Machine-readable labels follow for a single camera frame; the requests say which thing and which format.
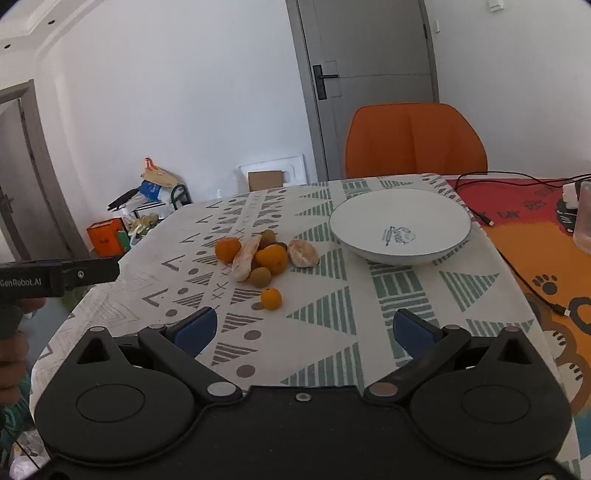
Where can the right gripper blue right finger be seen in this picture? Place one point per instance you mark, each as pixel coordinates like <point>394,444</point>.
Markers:
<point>431,348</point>

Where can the orange red cartoon table mat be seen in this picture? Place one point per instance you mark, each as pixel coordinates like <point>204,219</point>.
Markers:
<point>532,228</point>

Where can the wooden toy with red comb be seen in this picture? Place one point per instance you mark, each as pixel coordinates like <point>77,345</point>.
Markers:
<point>158,176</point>

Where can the large orange mandarin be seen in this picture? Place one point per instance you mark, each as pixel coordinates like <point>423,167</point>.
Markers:
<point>274,258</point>

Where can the black bag handle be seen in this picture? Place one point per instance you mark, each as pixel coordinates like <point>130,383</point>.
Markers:
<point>179,196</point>

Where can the orange chair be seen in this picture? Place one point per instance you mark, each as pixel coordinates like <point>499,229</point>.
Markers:
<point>412,138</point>

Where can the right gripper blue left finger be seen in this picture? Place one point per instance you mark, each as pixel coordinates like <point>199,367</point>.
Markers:
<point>175,348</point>

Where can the peeled mandarin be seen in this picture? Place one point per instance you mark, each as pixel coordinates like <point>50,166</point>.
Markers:
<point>302,254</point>

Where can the white ceramic bowl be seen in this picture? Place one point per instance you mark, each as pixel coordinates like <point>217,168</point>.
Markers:
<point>400,227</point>

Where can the orange box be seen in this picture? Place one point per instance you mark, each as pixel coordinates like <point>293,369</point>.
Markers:
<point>105,239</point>

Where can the white foam packaging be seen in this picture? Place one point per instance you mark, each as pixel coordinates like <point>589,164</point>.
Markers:
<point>293,170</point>

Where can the black door handle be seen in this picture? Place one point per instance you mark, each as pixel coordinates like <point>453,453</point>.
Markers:
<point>320,77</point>

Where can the brown green kiwi fruit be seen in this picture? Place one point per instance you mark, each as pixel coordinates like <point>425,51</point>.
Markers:
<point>260,277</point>

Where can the brown cardboard piece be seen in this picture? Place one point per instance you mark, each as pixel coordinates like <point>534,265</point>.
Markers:
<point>262,180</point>

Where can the white power adapter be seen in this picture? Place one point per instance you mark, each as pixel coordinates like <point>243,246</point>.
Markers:
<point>570,194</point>

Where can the grey door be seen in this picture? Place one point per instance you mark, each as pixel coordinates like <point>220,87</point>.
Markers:
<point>382,51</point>

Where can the person's left hand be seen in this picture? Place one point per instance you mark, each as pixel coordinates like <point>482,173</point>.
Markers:
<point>14,347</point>

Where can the clear ribbed glass cup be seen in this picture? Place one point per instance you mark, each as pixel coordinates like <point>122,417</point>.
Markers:
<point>582,230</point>

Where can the peeled pomelo piece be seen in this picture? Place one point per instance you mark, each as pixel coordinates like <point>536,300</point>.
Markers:
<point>242,263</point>

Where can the small orange kumquat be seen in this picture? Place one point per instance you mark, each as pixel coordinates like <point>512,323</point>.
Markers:
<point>271,299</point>

